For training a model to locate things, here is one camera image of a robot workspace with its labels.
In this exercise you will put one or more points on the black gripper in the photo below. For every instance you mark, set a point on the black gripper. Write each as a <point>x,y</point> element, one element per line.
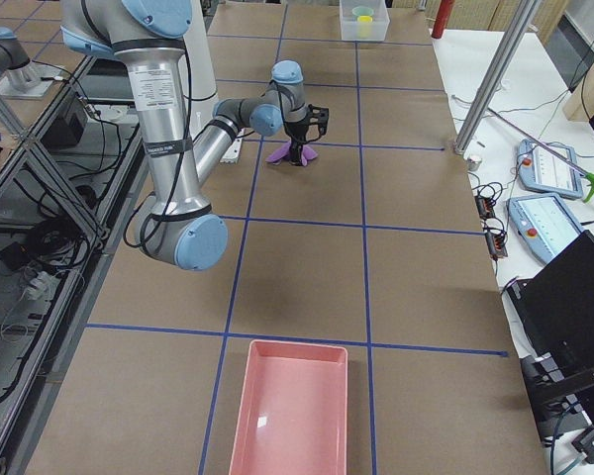
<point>296,132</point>

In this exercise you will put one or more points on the purple cloth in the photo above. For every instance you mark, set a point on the purple cloth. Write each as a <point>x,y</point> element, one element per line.
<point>282,154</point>

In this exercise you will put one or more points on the yellow plastic cup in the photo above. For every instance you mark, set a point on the yellow plastic cup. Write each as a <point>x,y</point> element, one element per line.
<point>363,28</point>

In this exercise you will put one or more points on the mint green bowl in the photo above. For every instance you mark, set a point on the mint green bowl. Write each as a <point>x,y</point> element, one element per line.
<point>362,11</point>

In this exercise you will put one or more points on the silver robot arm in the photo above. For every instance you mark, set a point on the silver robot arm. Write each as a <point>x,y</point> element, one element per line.
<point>178,225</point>
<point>20,78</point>

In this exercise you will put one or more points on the clear plastic box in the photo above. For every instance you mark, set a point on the clear plastic box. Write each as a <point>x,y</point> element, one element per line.
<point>348,20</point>

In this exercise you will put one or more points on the small silver cylinder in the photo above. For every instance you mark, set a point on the small silver cylinder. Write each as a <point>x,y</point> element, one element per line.
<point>473,162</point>

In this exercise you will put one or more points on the black connector block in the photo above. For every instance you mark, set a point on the black connector block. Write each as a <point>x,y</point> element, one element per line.
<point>496,245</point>
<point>485,207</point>

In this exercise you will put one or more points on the red fire extinguisher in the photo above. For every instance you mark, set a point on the red fire extinguisher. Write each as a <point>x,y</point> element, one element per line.
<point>442,18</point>

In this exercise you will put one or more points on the upper teach pendant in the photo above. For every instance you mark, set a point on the upper teach pendant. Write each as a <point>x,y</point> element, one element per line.
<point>541,171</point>

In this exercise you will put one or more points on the teach pendant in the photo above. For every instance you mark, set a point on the teach pendant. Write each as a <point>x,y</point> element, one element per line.
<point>541,171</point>
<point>545,223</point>

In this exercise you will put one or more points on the lower teach pendant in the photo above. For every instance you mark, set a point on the lower teach pendant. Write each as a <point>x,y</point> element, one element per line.
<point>545,223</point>

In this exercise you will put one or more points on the pink plastic tray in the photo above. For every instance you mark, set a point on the pink plastic tray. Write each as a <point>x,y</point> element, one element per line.
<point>293,411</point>

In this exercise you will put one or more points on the black monitor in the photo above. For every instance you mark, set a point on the black monitor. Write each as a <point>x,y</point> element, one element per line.
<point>556,309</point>

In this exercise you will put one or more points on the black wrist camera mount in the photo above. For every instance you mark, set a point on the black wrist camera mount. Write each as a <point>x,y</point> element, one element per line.
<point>318,120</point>

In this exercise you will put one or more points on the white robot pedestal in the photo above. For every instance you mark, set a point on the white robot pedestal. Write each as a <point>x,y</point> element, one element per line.
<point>199,86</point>

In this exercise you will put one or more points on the green handled grabber tool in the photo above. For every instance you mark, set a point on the green handled grabber tool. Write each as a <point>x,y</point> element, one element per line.
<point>584,173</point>

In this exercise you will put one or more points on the black camera stand clamp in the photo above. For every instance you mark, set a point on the black camera stand clamp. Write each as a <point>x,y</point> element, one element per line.
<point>551,393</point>

